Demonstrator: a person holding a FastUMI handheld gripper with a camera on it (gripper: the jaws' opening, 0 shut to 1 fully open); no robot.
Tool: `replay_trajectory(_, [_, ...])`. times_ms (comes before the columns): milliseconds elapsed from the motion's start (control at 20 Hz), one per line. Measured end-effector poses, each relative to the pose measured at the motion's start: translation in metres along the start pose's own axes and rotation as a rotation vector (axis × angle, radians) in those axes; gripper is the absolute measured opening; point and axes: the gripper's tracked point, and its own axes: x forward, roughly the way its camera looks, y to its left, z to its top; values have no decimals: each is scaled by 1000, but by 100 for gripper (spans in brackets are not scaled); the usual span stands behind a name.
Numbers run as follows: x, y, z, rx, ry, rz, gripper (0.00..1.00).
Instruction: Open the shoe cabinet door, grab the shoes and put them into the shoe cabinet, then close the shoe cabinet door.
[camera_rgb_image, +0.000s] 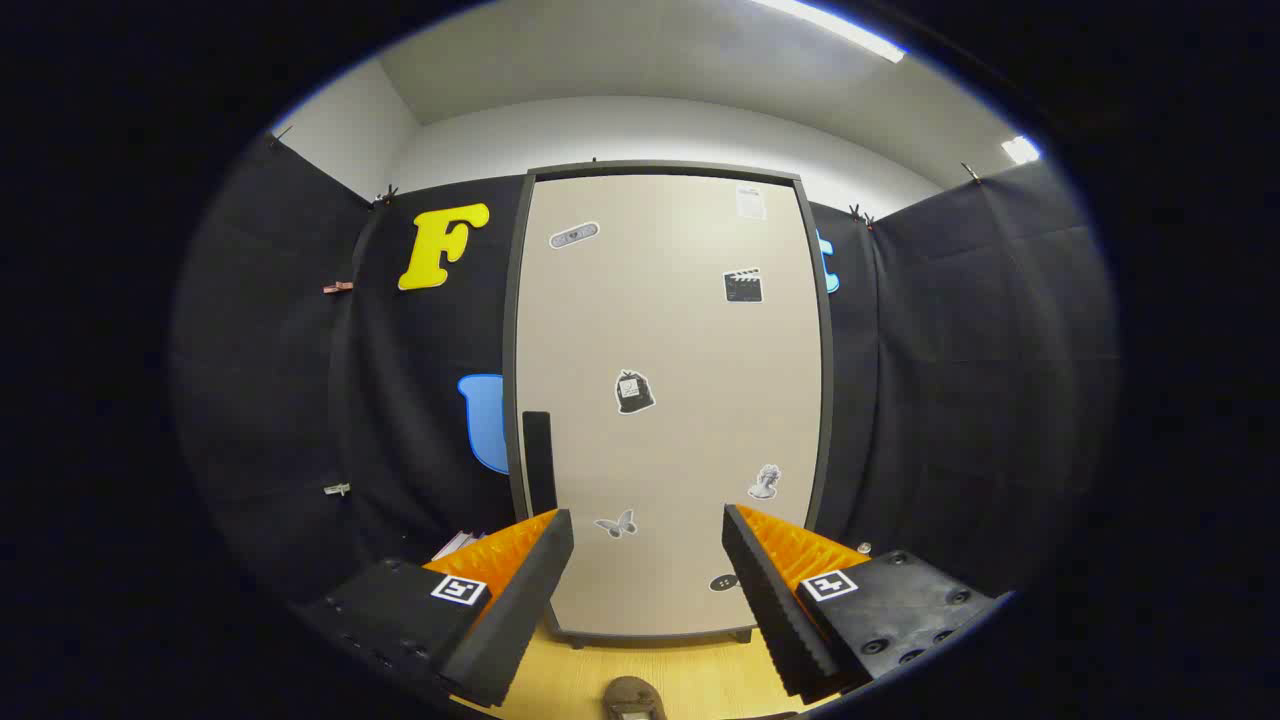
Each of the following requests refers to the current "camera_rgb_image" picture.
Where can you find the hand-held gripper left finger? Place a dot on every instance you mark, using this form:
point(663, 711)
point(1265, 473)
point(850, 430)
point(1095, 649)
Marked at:
point(525, 610)

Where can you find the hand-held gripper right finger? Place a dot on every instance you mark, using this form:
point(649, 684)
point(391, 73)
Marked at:
point(770, 600)

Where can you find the beige shoe cabinet door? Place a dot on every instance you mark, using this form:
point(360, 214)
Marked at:
point(680, 330)

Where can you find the grey shoe cabinet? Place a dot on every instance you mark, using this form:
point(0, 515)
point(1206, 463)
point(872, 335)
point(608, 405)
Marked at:
point(660, 168)

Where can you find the blue cover book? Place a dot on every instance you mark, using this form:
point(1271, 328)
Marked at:
point(470, 543)

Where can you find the cream spine book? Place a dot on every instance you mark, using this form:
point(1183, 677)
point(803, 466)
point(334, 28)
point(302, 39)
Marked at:
point(450, 548)

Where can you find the black backdrop cloth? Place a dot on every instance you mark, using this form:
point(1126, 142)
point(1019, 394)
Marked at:
point(260, 350)

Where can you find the small ceiling light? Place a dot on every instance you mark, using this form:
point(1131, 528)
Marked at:
point(1020, 150)

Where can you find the long ceiling light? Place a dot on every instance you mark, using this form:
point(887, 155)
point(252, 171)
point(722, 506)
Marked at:
point(840, 28)

